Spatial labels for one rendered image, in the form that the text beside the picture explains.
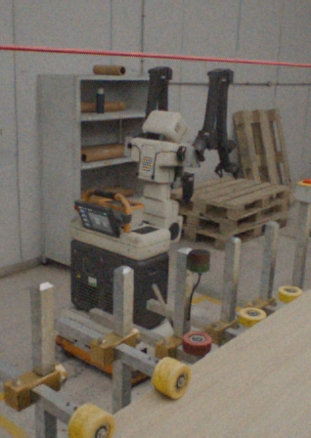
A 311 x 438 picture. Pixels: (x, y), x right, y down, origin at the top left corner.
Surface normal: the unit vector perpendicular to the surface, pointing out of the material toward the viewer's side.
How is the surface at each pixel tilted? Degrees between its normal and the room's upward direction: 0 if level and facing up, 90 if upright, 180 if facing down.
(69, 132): 90
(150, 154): 82
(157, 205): 82
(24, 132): 90
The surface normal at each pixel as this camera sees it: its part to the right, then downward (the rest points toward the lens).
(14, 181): 0.77, 0.20
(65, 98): -0.64, 0.19
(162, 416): 0.04, -0.96
